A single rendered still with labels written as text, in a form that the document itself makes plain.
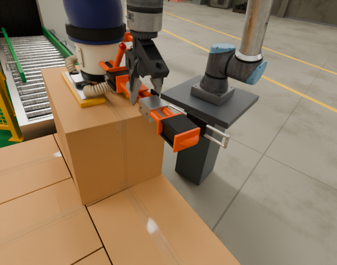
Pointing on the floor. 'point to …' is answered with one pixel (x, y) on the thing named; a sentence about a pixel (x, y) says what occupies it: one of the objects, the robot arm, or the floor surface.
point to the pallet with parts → (240, 8)
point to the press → (220, 3)
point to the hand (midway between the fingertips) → (146, 100)
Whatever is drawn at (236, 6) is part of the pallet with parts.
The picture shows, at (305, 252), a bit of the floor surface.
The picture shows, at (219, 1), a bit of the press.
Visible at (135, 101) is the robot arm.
